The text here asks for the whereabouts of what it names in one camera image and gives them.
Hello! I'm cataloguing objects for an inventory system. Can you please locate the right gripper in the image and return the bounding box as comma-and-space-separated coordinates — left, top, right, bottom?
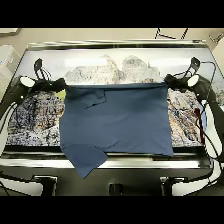
164, 73, 183, 91

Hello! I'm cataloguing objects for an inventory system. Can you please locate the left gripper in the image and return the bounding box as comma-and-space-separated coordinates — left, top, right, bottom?
48, 78, 67, 94

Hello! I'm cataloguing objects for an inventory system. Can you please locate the dark blue T-shirt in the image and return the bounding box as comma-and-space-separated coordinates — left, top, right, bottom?
59, 82, 175, 179

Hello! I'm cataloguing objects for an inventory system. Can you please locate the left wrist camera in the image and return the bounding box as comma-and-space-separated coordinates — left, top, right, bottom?
33, 58, 52, 80

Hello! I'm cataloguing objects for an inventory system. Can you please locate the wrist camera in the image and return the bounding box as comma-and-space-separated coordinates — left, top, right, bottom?
183, 56, 202, 78
33, 58, 52, 80

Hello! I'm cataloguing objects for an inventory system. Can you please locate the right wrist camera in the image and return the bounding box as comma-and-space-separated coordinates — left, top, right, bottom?
183, 56, 202, 78

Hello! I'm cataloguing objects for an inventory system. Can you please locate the silver frame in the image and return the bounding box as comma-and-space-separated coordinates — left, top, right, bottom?
0, 151, 214, 197

